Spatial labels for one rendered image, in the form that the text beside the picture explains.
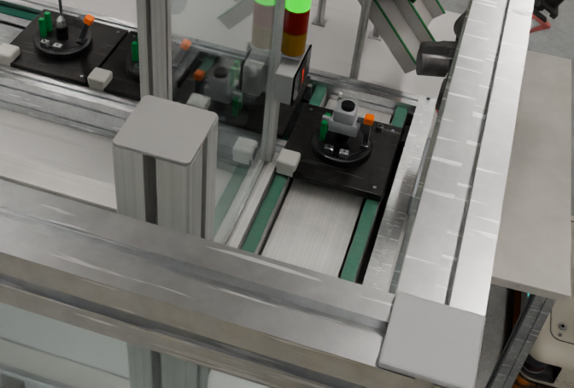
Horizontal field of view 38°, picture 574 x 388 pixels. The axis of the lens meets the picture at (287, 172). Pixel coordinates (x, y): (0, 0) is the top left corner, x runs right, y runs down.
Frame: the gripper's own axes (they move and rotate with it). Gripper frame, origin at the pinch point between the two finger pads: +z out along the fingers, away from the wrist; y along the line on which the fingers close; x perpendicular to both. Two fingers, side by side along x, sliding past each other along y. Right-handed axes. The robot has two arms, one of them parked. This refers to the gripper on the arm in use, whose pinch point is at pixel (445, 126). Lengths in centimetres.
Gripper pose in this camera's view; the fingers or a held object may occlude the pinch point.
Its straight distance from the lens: 189.5
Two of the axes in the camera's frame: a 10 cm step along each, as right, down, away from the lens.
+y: -2.9, 6.5, -7.0
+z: -1.0, 7.1, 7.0
